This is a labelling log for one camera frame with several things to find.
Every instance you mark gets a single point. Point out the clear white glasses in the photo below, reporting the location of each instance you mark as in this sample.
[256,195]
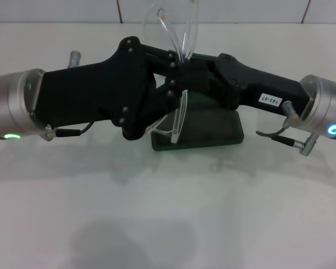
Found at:
[182,112]

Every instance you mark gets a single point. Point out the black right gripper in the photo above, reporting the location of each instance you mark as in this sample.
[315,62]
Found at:
[254,84]

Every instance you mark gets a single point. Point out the green glasses case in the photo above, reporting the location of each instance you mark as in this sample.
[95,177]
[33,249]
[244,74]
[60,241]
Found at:
[212,131]

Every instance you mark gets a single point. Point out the left gripper silver plug post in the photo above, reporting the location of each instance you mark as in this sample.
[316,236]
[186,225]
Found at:
[74,59]

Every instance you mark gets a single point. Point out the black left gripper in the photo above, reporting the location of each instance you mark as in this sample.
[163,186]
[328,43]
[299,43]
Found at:
[95,92]

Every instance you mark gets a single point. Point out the gripper silver plug post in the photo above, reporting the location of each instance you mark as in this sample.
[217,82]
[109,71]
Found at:
[74,59]
[289,110]

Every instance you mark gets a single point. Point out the right gripper silver plug post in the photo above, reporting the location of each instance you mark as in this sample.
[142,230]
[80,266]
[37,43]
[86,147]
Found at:
[289,110]

